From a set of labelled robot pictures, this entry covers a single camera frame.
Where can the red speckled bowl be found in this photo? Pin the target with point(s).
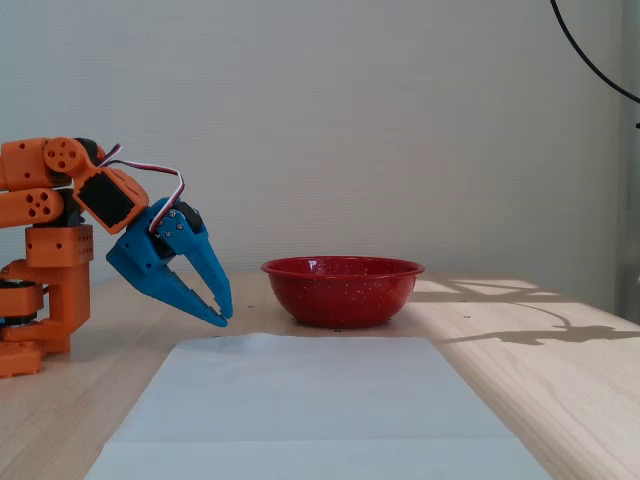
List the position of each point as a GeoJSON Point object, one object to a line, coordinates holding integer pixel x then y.
{"type": "Point", "coordinates": [350, 295]}

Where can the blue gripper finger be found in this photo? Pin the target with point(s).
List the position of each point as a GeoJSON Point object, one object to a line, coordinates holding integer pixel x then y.
{"type": "Point", "coordinates": [180, 295]}
{"type": "Point", "coordinates": [205, 260]}

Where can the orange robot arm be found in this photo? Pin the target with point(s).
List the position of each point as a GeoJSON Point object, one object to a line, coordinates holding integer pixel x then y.
{"type": "Point", "coordinates": [55, 250]}

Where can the blue gripper body with servo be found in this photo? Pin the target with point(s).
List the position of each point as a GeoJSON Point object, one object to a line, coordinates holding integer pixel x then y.
{"type": "Point", "coordinates": [142, 250]}

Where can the white paper sheet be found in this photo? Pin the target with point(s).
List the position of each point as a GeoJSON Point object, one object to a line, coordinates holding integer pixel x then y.
{"type": "Point", "coordinates": [310, 410]}

